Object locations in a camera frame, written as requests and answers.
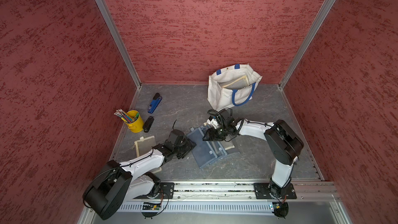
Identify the blue stapler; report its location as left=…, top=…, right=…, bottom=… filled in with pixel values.
left=147, top=93, right=162, bottom=114

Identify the left aluminium corner post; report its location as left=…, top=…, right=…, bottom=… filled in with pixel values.
left=83, top=0, right=143, bottom=89

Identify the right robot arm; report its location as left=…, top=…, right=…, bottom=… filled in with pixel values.
left=203, top=108, right=304, bottom=199

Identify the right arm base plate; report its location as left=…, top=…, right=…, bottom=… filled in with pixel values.
left=254, top=182, right=297, bottom=200

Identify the right aluminium corner post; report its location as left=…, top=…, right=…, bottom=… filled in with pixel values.
left=278, top=0, right=351, bottom=89

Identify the aluminium front rail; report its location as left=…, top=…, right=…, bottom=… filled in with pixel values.
left=77, top=179, right=353, bottom=224

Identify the white canvas tote bag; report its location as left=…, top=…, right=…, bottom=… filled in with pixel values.
left=207, top=64, right=262, bottom=111

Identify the coloured pencils bundle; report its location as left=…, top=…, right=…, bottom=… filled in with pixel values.
left=114, top=109, right=134, bottom=123

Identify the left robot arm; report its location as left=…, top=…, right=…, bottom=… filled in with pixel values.
left=83, top=129, right=196, bottom=220

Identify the beige trim mesh pouch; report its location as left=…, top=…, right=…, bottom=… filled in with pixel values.
left=219, top=75, right=250, bottom=90

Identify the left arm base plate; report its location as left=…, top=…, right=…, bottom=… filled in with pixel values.
left=144, top=182, right=175, bottom=199

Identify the aluminium corner post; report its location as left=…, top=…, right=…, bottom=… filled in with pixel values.
left=83, top=0, right=143, bottom=89
left=278, top=0, right=351, bottom=89

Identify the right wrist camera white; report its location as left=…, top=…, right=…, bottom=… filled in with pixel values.
left=206, top=116, right=219, bottom=129

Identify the dark blue mesh pouch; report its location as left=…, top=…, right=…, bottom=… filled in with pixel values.
left=187, top=127, right=227, bottom=169

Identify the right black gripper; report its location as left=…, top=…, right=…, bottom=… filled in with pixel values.
left=202, top=123, right=230, bottom=141

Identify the yellow pencil cup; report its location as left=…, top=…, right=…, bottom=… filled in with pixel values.
left=125, top=110, right=144, bottom=133

